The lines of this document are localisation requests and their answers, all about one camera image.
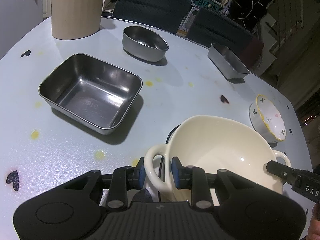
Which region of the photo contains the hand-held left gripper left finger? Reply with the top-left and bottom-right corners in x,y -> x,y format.
59,161 -> 146,211

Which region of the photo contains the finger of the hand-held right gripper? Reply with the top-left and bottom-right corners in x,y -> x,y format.
266,160 -> 300,189

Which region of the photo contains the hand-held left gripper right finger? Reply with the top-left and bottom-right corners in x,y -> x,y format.
171,156 -> 265,210

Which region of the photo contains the white leaf print plate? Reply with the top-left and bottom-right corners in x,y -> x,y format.
135,124 -> 180,203

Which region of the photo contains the floral bowl with yellow rim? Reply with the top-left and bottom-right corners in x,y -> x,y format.
248,94 -> 287,142

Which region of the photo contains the cream two-handled bowl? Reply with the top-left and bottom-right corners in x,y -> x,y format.
144,115 -> 292,203

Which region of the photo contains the square stainless steel container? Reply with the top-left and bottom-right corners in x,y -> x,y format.
208,43 -> 250,80
38,53 -> 143,135

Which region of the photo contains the round stainless steel bowl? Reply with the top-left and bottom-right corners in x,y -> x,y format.
122,26 -> 169,62

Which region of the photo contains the maroon chair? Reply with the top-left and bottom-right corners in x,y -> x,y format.
246,36 -> 265,73

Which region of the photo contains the dark blue padded chair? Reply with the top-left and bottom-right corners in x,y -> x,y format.
186,7 -> 259,53
113,0 -> 192,34

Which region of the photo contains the teal lettered sign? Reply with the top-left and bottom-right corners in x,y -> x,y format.
191,0 -> 223,15

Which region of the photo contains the black vest with white trim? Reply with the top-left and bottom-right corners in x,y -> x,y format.
226,0 -> 274,20

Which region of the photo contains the beige insulated jug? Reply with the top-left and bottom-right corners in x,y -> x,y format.
51,0 -> 105,40

